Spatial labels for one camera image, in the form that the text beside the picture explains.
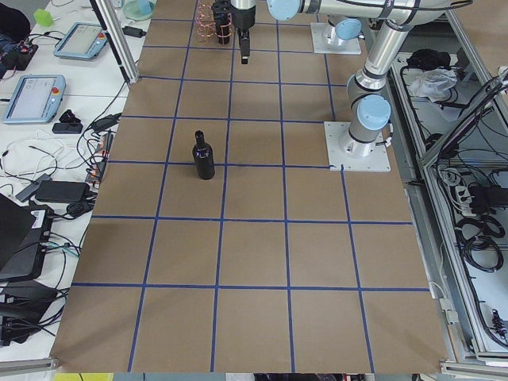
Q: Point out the aluminium frame post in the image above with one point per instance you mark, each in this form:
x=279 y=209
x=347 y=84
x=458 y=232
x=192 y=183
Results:
x=111 y=26

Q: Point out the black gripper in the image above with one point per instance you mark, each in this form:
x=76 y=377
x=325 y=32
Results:
x=244 y=20

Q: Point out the dark wine bottle in basket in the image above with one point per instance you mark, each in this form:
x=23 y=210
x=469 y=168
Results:
x=221 y=13

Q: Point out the near blue teach pendant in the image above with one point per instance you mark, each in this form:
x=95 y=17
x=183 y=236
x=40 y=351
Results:
x=36 y=99

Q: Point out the green glass plate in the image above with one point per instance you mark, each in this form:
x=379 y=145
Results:
x=131 y=11

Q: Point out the black power adapter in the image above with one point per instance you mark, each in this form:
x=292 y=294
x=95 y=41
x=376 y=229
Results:
x=133 y=31

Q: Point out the white crumpled cloth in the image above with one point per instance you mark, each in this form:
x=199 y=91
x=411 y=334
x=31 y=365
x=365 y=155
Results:
x=435 y=85

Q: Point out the large black power brick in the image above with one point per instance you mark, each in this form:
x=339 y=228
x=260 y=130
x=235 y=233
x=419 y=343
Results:
x=61 y=191

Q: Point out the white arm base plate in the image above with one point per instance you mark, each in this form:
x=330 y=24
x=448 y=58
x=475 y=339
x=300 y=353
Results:
x=346 y=154
x=320 y=45

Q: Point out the blue teach pendant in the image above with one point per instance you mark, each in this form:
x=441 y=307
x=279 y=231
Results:
x=36 y=99
x=83 y=41

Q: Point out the copper wire wine basket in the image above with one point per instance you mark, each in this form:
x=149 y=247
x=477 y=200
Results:
x=205 y=21

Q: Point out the blue sponge block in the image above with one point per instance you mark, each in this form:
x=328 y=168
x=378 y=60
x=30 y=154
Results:
x=145 y=6

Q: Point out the dark wine bottle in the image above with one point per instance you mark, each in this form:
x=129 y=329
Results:
x=221 y=13
x=203 y=156

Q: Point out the far blue teach pendant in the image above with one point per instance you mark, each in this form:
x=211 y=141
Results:
x=83 y=41

